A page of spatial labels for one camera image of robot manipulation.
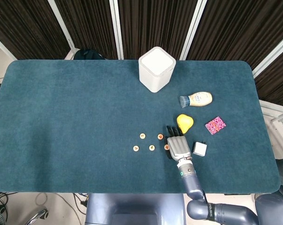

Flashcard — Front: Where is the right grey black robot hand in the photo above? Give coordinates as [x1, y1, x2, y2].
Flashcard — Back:
[165, 125, 193, 162]

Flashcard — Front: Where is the white charger adapter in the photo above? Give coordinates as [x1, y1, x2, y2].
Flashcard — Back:
[192, 140, 208, 157]

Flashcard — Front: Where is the yellow pear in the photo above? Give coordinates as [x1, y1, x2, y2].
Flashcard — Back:
[176, 113, 194, 135]

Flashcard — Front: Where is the pink patterned card box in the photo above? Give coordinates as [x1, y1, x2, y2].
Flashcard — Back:
[205, 116, 227, 136]

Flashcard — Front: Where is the cream mayonnaise squeeze bottle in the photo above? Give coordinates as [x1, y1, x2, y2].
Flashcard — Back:
[179, 91, 213, 109]

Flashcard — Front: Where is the blue-grey robot torso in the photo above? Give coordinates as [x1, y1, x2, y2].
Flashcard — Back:
[84, 193, 186, 225]

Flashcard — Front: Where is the white square trash bin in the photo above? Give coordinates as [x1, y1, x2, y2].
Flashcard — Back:
[138, 46, 176, 93]

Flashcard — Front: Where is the dark brown slatted panel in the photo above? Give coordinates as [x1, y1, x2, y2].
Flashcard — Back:
[54, 0, 120, 60]
[187, 0, 283, 71]
[254, 50, 283, 108]
[0, 0, 70, 60]
[117, 0, 199, 60]

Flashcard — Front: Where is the teal table cloth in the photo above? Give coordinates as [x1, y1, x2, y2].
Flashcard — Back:
[0, 60, 281, 195]

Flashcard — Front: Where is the black bag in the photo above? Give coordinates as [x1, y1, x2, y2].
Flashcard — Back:
[73, 48, 107, 60]

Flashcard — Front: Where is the chrome chair leg with caster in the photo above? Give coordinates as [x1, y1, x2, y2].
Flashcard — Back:
[26, 208, 49, 225]

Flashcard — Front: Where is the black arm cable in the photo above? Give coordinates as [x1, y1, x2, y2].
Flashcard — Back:
[201, 187, 209, 204]

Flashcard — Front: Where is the white metal frame base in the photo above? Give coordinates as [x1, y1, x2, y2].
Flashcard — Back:
[260, 99, 283, 128]

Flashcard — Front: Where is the black floor plug cable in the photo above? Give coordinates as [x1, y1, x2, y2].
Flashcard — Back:
[73, 192, 89, 213]

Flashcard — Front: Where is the white partition frame post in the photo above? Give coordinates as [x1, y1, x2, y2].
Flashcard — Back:
[0, 31, 17, 61]
[109, 0, 124, 60]
[179, 0, 208, 60]
[251, 30, 283, 79]
[47, 0, 78, 60]

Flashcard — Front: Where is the black floor cable tangle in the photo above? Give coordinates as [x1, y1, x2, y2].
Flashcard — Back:
[0, 191, 20, 225]

